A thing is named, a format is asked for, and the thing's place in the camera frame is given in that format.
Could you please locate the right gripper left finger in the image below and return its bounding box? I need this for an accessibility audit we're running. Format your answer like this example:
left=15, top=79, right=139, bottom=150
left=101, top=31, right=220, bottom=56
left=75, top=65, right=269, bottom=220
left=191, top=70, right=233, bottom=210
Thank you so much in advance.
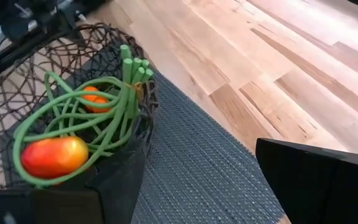
left=85, top=138, right=147, bottom=224

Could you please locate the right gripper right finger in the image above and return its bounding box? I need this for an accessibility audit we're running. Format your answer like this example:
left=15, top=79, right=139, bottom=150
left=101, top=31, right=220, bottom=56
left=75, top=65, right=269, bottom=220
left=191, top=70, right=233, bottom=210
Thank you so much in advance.
left=255, top=138, right=358, bottom=224

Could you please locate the green long bean bundle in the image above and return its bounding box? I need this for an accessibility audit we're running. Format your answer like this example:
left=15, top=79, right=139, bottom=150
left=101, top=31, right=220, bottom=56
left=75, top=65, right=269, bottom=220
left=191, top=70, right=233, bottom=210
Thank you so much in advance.
left=12, top=44, right=155, bottom=189

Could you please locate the dark woven wicker basket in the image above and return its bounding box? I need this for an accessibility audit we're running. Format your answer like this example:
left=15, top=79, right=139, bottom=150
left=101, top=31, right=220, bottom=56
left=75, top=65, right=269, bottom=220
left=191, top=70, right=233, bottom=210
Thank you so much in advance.
left=0, top=22, right=160, bottom=191

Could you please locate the grey woven placemat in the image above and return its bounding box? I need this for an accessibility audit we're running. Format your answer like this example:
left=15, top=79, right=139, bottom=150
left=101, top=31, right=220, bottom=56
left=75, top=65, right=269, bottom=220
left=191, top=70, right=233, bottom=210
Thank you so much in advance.
left=0, top=46, right=288, bottom=224

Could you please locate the yellow rubber band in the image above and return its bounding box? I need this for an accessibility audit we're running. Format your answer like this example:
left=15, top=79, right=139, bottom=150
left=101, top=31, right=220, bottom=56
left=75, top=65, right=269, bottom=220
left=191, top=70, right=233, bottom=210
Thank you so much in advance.
left=133, top=82, right=145, bottom=101

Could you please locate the tangerine pair with green leaf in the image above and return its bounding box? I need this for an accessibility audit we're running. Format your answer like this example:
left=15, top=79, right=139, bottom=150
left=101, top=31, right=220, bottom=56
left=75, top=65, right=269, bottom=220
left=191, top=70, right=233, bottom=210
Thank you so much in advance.
left=82, top=86, right=111, bottom=114

